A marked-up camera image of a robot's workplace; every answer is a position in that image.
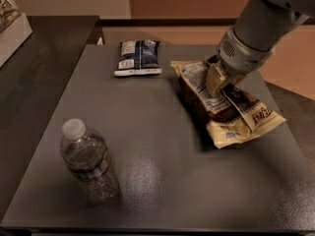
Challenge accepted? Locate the brown and cream chip bag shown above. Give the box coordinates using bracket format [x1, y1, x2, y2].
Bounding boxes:
[171, 61, 285, 148]

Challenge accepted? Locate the white box at left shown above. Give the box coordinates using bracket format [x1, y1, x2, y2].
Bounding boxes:
[0, 13, 32, 67]

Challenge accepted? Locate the blue and white chip bag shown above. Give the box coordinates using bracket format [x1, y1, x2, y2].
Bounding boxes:
[114, 39, 161, 77]

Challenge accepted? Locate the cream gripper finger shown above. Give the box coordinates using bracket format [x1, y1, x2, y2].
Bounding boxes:
[206, 62, 226, 97]
[220, 75, 246, 89]

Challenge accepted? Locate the clear plastic water bottle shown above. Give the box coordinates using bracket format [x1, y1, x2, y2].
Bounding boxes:
[60, 118, 119, 204]

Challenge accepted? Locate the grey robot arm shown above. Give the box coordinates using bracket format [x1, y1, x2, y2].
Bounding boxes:
[207, 0, 315, 97]

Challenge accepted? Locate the snack bag in white box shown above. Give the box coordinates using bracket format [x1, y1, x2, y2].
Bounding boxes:
[0, 0, 20, 32]

